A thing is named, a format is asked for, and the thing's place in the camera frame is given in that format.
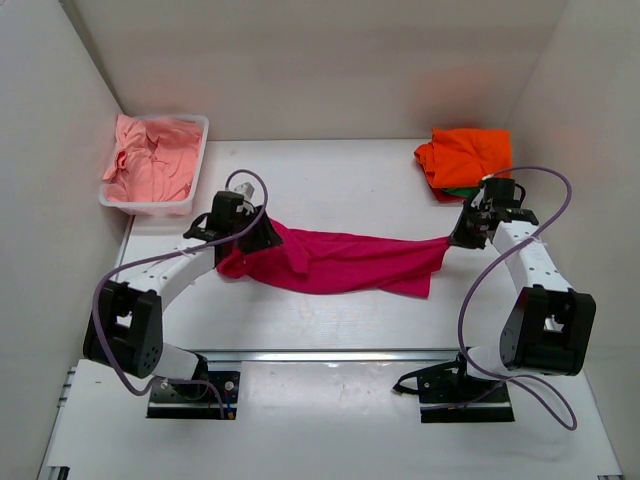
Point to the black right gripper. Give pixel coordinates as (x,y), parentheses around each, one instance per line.
(458,236)

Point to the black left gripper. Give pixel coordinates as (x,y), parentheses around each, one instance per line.
(266,237)

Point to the magenta t shirt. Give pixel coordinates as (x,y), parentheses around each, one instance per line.
(327,263)

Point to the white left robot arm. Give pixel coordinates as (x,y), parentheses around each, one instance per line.
(129,329)

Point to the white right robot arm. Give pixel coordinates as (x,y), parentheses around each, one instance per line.
(549,327)

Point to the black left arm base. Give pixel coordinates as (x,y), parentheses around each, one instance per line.
(214,398)

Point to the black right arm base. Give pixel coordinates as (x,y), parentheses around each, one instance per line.
(447,394)

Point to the green folded t shirt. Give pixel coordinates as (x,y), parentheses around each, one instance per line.
(461,192)

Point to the red folded t shirt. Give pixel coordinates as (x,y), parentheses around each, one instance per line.
(444,197)

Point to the orange folded t shirt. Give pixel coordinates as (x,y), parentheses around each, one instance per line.
(461,157)

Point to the white plastic basket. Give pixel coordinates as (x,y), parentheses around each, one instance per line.
(166,208)

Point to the pink t shirt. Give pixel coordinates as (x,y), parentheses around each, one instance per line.
(154,160)

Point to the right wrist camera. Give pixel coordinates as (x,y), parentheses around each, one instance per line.
(496,192)

